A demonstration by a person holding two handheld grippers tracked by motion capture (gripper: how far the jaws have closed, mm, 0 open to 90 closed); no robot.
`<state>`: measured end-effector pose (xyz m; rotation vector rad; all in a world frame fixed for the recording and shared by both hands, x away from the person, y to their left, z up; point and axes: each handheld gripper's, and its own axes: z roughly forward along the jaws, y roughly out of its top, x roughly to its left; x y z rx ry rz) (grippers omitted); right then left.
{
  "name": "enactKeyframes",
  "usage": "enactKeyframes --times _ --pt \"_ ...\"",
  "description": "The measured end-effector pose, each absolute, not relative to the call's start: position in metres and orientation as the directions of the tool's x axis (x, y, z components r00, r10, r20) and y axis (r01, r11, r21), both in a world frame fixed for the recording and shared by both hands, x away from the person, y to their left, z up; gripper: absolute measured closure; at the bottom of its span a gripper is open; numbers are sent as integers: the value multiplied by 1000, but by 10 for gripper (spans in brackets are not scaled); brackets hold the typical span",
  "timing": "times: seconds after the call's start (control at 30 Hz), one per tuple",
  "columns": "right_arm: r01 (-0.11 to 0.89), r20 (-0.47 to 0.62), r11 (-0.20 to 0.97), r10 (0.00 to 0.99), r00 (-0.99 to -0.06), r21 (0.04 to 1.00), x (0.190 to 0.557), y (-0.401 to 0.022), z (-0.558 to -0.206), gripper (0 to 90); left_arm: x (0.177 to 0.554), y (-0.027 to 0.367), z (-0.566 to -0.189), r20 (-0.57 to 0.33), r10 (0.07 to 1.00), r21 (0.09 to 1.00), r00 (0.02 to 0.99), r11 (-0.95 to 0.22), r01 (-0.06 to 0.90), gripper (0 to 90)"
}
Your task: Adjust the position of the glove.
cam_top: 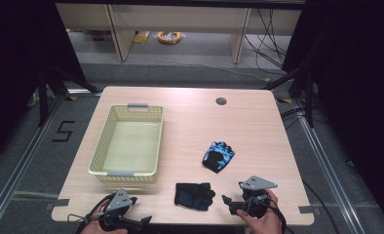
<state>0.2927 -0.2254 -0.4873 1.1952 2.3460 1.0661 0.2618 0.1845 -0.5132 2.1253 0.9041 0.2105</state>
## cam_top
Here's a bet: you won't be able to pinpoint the pale yellow plastic basket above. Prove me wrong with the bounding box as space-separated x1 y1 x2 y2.
88 102 165 184

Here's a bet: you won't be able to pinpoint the black metal stand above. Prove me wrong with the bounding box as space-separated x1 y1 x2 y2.
36 63 100 129
261 63 316 129

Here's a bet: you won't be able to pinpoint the person's left hand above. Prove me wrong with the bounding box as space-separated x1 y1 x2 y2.
79 198 130 234

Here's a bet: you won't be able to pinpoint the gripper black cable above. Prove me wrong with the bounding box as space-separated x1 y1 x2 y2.
244 194 288 234
67 192 117 234

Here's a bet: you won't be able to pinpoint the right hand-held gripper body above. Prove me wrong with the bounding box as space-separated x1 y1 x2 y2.
238 175 279 219

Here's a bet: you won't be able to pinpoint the black floor cables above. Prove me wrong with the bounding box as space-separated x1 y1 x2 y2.
279 106 328 132

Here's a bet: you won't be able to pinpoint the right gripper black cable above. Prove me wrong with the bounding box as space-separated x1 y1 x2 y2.
244 194 288 234

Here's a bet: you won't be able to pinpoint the person's right hand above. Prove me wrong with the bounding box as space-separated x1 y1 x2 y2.
235 189 284 234

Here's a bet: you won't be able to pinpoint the yellow packet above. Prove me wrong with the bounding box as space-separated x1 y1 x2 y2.
133 30 152 45

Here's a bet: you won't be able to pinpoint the black dotted fingerless glove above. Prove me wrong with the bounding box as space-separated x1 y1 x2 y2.
173 181 216 212

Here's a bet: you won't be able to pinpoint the orange cable coil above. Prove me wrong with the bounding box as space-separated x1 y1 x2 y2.
156 30 183 46

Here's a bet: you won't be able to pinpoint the long black floor cable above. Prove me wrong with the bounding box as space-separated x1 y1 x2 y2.
301 178 341 234

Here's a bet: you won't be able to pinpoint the aluminium floor rail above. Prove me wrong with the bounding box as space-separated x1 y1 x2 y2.
291 97 367 234
0 93 68 229

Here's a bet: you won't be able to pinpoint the thin white floor cable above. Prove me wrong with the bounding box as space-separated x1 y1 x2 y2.
140 41 270 83

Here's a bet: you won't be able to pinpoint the black curtain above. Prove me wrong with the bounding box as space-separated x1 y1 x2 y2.
0 0 88 168
281 0 384 228

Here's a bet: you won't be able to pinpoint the light wooden bench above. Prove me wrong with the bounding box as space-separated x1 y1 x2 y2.
55 2 304 64

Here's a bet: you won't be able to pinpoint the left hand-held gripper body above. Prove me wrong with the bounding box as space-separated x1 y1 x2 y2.
98 188 138 232

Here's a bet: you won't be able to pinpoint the bundle of black cables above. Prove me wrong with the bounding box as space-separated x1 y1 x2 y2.
244 8 289 70

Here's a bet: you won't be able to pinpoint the blue camouflage fingerless glove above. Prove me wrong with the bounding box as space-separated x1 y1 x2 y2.
202 140 236 175

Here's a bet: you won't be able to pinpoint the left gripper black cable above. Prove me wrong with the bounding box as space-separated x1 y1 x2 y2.
67 192 117 234

